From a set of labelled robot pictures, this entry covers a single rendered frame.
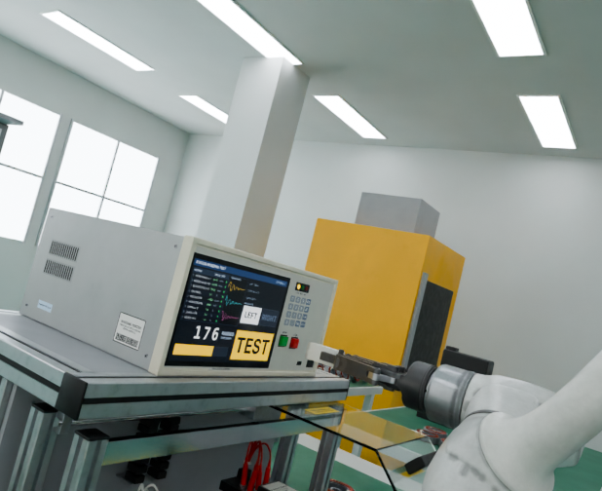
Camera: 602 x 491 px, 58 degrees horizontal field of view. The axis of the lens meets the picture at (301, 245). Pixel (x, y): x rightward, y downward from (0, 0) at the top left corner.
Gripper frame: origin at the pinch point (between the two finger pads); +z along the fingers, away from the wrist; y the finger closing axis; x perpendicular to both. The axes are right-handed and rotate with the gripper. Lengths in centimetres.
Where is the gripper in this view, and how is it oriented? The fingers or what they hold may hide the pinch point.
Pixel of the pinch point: (324, 355)
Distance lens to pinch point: 97.4
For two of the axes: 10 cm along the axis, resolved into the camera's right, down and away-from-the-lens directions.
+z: -8.1, -1.6, 5.7
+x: 2.4, -9.7, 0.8
